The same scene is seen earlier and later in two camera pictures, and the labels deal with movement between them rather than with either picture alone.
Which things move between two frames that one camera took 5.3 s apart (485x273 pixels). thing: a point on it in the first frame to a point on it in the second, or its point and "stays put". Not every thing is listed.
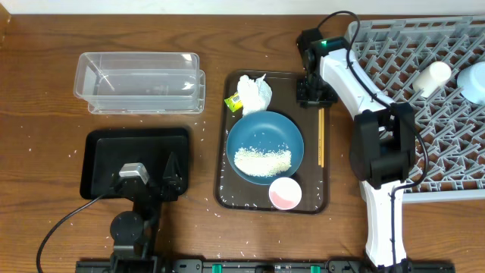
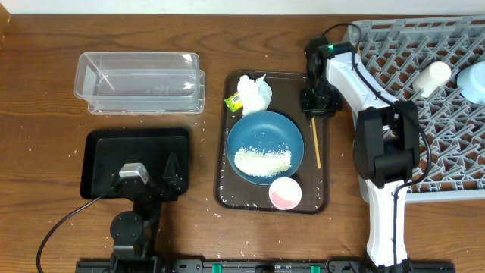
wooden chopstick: [320, 135] to [317, 144]
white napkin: [255, 95] stays put
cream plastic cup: [431, 77] stays put
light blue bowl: [470, 83] stays put
